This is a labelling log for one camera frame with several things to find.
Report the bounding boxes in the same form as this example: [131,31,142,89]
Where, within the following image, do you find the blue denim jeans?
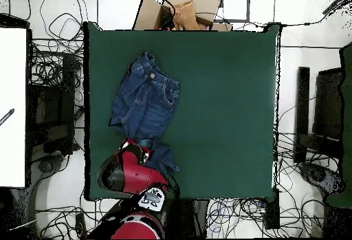
[109,52,182,177]

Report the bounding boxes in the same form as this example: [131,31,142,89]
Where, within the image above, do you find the black flat panel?
[313,67,344,142]

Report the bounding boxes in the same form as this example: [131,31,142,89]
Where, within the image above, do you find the black equipment rack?
[27,52,76,155]

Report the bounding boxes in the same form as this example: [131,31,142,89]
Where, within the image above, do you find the dark green table cloth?
[82,21,283,202]

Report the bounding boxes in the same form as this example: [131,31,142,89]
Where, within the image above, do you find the black power strip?
[75,212,88,239]

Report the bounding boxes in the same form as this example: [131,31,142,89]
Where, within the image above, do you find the black strip with white print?
[0,108,15,127]

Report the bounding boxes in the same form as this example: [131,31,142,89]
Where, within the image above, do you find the white board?
[0,27,28,188]

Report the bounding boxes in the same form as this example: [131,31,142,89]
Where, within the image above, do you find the brown cardboard box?
[132,0,234,32]

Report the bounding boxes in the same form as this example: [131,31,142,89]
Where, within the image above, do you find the tan cloth in box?
[172,1,200,31]

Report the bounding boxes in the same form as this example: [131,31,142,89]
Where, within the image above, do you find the black table leg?
[264,188,281,230]

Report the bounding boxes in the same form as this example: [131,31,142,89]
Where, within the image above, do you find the dark green cloth sheet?
[327,41,352,208]

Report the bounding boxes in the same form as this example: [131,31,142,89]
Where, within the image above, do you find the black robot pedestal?
[167,199,210,239]

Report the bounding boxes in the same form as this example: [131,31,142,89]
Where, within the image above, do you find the black cable tangle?
[35,205,111,239]
[27,0,86,87]
[206,197,325,238]

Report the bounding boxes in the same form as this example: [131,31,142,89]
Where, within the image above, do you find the black upright post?
[294,66,311,165]

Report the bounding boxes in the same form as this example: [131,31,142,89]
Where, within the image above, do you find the dark metal frame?
[210,0,251,23]

